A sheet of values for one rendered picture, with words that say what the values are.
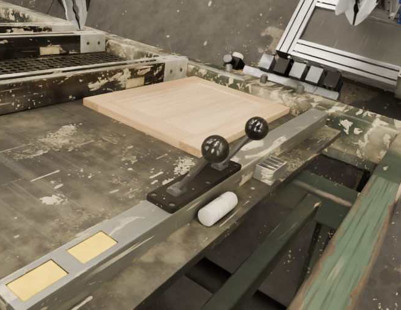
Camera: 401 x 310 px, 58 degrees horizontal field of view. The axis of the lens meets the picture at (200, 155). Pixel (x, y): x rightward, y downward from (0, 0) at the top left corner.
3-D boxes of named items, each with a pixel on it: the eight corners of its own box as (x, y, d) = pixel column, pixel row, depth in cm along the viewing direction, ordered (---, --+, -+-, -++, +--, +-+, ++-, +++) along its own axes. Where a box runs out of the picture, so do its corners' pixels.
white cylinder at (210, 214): (211, 230, 55) (237, 209, 61) (214, 214, 54) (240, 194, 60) (195, 221, 56) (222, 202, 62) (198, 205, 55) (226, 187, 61)
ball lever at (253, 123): (228, 174, 65) (277, 127, 57) (216, 181, 62) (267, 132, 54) (214, 158, 66) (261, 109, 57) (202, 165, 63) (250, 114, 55)
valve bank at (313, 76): (361, 89, 136) (358, 61, 115) (345, 123, 136) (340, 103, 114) (245, 57, 159) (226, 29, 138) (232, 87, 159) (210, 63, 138)
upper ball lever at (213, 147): (188, 200, 56) (240, 147, 48) (172, 210, 53) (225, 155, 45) (173, 181, 56) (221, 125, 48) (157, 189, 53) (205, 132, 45)
